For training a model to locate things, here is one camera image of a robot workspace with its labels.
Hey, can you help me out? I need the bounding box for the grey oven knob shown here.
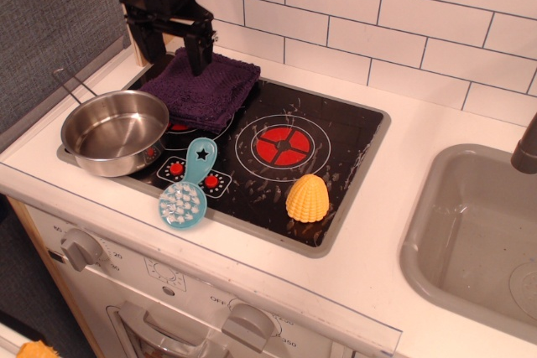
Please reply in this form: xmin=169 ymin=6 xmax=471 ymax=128
xmin=222 ymin=304 xmax=275 ymax=353
xmin=60 ymin=229 xmax=103 ymax=272

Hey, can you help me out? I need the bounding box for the grey left oven knob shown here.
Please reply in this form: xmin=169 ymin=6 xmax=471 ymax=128
xmin=60 ymin=229 xmax=103 ymax=272

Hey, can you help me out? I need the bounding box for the orange fuzzy object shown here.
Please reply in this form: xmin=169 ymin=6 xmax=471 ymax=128
xmin=16 ymin=340 xmax=60 ymax=358

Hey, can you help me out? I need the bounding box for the silver metal pot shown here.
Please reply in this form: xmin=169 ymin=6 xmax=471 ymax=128
xmin=60 ymin=88 xmax=169 ymax=177

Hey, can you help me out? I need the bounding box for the yellow plastic corn piece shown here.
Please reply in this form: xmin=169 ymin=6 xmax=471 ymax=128
xmin=285 ymin=174 xmax=330 ymax=223

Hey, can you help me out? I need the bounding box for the grey right oven knob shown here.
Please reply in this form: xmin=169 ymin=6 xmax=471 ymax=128
xmin=222 ymin=304 xmax=275 ymax=353

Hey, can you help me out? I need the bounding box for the grey faucet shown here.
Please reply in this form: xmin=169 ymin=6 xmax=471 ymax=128
xmin=511 ymin=114 xmax=537 ymax=174

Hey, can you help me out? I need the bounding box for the grey oven door handle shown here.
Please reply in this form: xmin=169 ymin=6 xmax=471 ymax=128
xmin=117 ymin=302 xmax=228 ymax=357

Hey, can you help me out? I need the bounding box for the blue dish brush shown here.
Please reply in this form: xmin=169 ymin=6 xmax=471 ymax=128
xmin=158 ymin=137 xmax=217 ymax=230

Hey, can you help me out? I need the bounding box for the black toy stove top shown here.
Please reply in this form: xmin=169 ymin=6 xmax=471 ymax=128
xmin=56 ymin=52 xmax=392 ymax=259

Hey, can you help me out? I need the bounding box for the purple cloth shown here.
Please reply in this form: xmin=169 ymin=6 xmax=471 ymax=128
xmin=141 ymin=48 xmax=261 ymax=133

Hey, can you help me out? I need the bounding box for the grey sink basin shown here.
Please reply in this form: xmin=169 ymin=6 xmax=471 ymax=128
xmin=400 ymin=144 xmax=536 ymax=343

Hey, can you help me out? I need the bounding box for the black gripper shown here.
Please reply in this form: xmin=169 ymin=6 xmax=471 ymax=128
xmin=120 ymin=0 xmax=216 ymax=76

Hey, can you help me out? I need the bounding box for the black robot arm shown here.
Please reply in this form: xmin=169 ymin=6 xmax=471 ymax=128
xmin=120 ymin=0 xmax=215 ymax=76

